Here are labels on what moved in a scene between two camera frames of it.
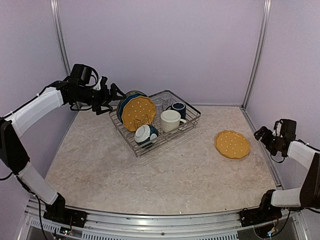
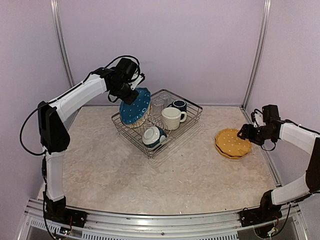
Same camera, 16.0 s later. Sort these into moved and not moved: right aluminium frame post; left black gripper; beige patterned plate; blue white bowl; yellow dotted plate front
Moved: beige patterned plate; left black gripper; blue white bowl
Not moved: yellow dotted plate front; right aluminium frame post
